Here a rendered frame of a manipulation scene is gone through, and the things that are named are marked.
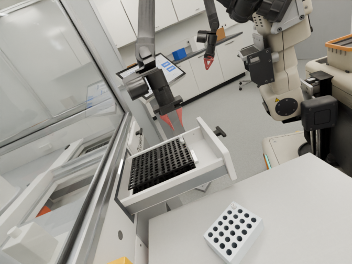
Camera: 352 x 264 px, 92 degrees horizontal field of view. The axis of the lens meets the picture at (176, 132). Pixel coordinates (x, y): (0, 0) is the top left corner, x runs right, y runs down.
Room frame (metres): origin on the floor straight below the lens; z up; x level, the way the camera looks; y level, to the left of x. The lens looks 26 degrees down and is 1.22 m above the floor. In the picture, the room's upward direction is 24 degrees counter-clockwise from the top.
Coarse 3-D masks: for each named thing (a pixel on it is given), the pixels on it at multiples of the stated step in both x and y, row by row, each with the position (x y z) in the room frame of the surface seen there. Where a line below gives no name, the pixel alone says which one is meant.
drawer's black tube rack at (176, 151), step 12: (168, 144) 0.60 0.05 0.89; (180, 144) 0.55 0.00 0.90; (144, 156) 0.58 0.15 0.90; (156, 156) 0.55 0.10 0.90; (168, 156) 0.51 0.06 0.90; (180, 156) 0.48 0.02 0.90; (132, 168) 0.54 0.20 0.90; (144, 168) 0.50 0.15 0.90; (156, 168) 0.47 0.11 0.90; (168, 168) 0.49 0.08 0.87; (180, 168) 0.43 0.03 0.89; (192, 168) 0.44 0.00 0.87; (132, 180) 0.47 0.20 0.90; (144, 180) 0.44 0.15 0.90; (156, 180) 0.46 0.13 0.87
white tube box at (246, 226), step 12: (228, 216) 0.29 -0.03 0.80; (240, 216) 0.27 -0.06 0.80; (252, 216) 0.26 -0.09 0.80; (216, 228) 0.28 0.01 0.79; (228, 228) 0.27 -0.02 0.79; (240, 228) 0.25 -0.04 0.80; (252, 228) 0.24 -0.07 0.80; (216, 240) 0.25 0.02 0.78; (228, 240) 0.24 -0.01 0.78; (240, 240) 0.23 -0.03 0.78; (252, 240) 0.23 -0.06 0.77; (216, 252) 0.24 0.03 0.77; (228, 252) 0.22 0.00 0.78; (240, 252) 0.21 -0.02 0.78
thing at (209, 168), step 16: (160, 144) 0.63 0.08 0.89; (192, 144) 0.62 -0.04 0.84; (128, 160) 0.64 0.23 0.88; (208, 160) 0.48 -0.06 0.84; (128, 176) 0.56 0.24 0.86; (192, 176) 0.39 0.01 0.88; (208, 176) 0.38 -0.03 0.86; (128, 192) 0.49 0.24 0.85; (144, 192) 0.39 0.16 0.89; (160, 192) 0.39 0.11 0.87; (176, 192) 0.39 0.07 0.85; (128, 208) 0.39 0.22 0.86; (144, 208) 0.39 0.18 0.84
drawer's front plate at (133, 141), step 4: (136, 124) 0.95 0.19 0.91; (132, 128) 0.87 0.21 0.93; (136, 128) 0.90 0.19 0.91; (132, 132) 0.82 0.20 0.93; (132, 136) 0.76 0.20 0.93; (136, 136) 0.82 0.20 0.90; (128, 140) 0.73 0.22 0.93; (132, 140) 0.73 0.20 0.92; (136, 140) 0.78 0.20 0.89; (140, 140) 0.85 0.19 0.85; (128, 144) 0.70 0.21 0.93; (132, 144) 0.70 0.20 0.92; (136, 144) 0.75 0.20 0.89; (140, 144) 0.81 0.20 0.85; (132, 148) 0.69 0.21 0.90; (136, 148) 0.72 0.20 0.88; (140, 148) 0.78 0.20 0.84; (136, 152) 0.69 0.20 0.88
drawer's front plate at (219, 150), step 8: (200, 120) 0.61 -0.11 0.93; (208, 128) 0.52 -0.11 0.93; (208, 136) 0.49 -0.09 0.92; (216, 136) 0.46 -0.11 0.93; (208, 144) 0.56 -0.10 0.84; (216, 144) 0.42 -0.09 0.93; (216, 152) 0.45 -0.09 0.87; (224, 152) 0.37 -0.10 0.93; (224, 160) 0.37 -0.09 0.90; (232, 168) 0.36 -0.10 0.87; (232, 176) 0.36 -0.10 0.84
